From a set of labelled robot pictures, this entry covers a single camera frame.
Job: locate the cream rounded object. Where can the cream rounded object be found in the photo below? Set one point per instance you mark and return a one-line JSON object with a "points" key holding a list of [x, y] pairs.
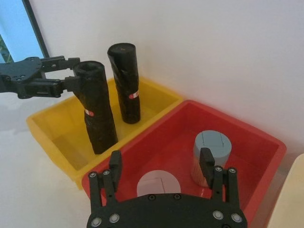
{"points": [[289, 194]]}

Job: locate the yellow plastic bin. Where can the yellow plastic bin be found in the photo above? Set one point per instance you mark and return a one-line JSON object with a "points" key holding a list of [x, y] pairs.
{"points": [[64, 133]]}

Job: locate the black plastic bag roll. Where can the black plastic bag roll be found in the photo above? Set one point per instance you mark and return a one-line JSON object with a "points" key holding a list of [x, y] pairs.
{"points": [[126, 80], [98, 107]]}

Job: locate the red plastic bin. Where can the red plastic bin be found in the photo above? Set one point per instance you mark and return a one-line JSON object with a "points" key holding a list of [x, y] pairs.
{"points": [[166, 142]]}

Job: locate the pale grey bag roll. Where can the pale grey bag roll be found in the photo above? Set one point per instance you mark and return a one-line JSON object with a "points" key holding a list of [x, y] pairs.
{"points": [[156, 183]]}

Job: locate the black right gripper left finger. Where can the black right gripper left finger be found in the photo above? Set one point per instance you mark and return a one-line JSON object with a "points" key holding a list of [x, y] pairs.
{"points": [[116, 171]]}

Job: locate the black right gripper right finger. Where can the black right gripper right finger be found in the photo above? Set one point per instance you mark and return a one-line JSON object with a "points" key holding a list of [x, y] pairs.
{"points": [[207, 166]]}

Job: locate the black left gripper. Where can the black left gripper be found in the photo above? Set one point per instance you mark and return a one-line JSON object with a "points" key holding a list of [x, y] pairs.
{"points": [[21, 69]]}

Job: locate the black framed display screen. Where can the black framed display screen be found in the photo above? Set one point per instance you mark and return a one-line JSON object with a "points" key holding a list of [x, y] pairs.
{"points": [[16, 28]]}

